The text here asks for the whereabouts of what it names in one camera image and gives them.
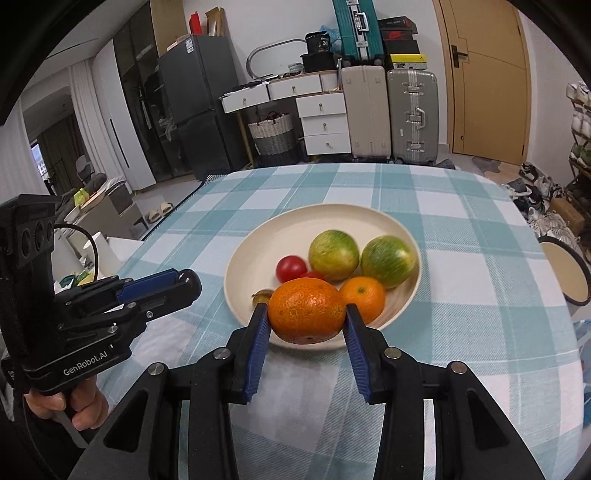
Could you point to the red cherry tomato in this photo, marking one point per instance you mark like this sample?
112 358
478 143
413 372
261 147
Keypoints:
314 274
290 267

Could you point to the teal checkered tablecloth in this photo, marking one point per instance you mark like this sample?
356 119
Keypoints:
487 297

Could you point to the brown longan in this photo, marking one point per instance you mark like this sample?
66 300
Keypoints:
262 296

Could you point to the black refrigerator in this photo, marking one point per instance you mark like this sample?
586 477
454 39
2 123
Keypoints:
196 73

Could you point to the yellow-green guava fruit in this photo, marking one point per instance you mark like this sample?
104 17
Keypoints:
334 254

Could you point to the green guava fruit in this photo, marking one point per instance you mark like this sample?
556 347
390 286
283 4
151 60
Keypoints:
389 260

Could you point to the orange tangerine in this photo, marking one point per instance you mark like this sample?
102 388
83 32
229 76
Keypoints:
306 311
368 294

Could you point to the wooden shoe rack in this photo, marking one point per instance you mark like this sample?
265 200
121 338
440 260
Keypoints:
578 190

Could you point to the stacked black shoe boxes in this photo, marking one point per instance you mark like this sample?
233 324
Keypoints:
398 35

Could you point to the red cherry tomato front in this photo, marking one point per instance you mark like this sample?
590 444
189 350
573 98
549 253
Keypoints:
290 267

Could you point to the round stool black rim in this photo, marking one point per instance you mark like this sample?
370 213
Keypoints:
570 269

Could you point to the wooden door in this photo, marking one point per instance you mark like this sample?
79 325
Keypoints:
488 79

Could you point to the white drawer desk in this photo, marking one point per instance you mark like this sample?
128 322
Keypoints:
314 101

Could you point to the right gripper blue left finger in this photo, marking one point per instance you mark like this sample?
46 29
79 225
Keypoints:
249 346

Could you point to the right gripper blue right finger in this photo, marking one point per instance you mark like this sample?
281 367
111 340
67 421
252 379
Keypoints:
365 347

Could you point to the yellow shoe box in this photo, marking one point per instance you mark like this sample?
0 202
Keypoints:
409 61

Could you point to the woven laundry basket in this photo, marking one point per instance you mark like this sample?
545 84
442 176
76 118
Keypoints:
275 141

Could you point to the black bag on desk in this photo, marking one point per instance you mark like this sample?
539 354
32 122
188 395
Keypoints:
319 56

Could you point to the person's left hand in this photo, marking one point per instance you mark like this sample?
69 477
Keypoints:
87 401

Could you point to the teal hard suitcase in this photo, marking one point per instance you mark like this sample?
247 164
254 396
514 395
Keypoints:
360 32

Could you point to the cream round plate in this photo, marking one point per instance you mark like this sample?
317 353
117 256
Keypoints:
253 265

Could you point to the silver aluminium suitcase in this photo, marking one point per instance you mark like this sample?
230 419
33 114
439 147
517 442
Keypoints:
414 112

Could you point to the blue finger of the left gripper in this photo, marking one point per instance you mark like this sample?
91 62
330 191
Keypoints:
134 290
181 295

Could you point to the beige hard suitcase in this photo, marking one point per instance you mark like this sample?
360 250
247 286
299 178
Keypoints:
367 107

